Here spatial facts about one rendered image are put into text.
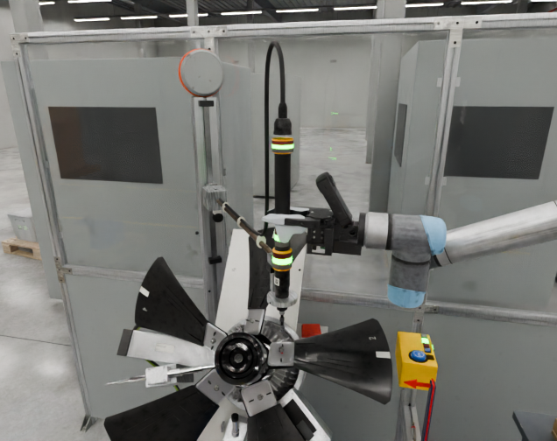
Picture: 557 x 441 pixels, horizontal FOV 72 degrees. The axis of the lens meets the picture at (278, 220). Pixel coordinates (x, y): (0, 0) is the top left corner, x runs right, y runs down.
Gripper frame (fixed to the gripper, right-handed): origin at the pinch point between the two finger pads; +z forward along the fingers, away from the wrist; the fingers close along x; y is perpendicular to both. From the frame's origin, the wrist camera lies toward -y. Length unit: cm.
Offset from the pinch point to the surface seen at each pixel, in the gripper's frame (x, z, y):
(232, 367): -6.6, 7.3, 36.2
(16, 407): 71, 175, 159
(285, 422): -7, -5, 50
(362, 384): -4.9, -22.3, 36.8
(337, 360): -0.2, -16.5, 35.0
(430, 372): 21, -43, 51
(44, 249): 180, 243, 107
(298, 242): 14.4, -4.1, 12.2
